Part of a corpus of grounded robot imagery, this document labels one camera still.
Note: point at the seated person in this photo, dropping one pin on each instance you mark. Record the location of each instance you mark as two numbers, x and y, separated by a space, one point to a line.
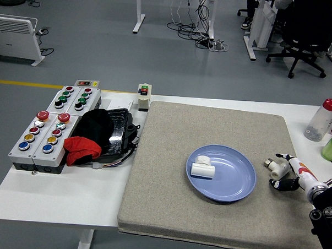
246 23

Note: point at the white table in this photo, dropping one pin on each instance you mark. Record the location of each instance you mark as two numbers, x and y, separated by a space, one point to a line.
69 197

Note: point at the white paper sheet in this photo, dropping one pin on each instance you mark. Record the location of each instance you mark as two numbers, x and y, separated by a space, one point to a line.
120 104

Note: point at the grey green-button control box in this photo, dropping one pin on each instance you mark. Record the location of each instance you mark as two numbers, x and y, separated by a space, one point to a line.
55 100
91 99

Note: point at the white panel heater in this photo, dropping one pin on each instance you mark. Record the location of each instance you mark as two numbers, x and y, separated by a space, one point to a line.
12 40

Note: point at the clear squeeze bottle red cap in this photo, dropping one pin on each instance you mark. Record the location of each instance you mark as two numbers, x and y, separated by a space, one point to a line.
319 123

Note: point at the green translucent roll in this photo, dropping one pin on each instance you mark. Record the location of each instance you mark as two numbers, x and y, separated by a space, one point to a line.
331 149

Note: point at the black glossy foot pedal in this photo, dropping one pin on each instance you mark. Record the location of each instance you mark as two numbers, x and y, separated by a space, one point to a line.
118 133

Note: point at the white tee pipe fitting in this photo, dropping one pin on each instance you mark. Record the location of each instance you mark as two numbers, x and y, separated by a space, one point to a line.
202 171

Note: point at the grey-brown fabric mat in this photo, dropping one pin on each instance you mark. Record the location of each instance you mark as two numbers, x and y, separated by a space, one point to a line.
166 185

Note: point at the small grey switch box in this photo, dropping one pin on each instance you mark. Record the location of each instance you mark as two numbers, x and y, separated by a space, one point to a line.
88 83

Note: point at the black office chair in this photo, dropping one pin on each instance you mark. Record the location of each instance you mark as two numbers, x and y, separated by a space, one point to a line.
305 23

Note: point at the red cloth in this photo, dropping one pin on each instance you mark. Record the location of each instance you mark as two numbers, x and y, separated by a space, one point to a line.
82 148

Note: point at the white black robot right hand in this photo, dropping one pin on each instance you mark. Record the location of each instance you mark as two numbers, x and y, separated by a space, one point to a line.
301 170

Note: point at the grey emergency stop button box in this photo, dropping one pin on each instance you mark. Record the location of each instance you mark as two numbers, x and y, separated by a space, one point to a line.
57 150
20 152

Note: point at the white pipe fitting metal end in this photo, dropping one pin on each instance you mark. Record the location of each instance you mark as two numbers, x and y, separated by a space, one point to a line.
279 169

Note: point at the white desk with side panel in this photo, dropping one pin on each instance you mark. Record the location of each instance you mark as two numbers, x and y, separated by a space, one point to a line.
262 26

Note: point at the white standing desk frame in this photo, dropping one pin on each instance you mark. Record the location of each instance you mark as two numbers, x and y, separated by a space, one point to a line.
139 18

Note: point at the black cloth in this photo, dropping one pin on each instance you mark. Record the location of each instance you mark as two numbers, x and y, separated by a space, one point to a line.
94 127

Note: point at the blue plastic plate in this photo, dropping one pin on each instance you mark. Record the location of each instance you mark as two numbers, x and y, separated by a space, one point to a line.
229 182

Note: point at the cream start-stop switch box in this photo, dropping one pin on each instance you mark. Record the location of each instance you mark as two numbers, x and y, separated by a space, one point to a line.
144 100

